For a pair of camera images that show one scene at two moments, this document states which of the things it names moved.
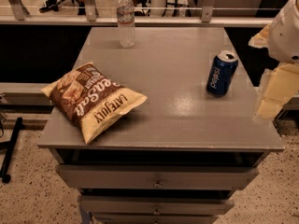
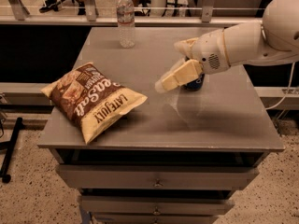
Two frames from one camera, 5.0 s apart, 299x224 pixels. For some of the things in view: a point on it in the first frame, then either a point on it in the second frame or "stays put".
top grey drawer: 87,176 stays put
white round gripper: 285,37 → 209,52
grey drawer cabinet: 178,158 stays put
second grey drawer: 155,204 stays put
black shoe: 51,4 stays put
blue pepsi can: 221,73 → 194,85
